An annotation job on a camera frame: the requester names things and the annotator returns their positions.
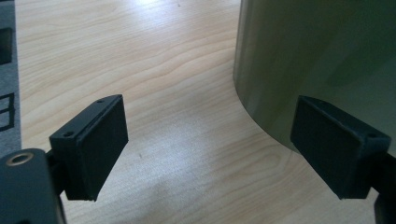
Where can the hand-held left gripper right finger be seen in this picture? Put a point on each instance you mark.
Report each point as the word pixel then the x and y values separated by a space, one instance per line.
pixel 336 149

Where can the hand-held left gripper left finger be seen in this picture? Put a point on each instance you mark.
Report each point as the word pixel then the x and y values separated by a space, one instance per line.
pixel 93 149

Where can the green plastic trash bin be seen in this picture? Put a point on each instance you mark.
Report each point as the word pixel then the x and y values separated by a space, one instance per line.
pixel 311 46

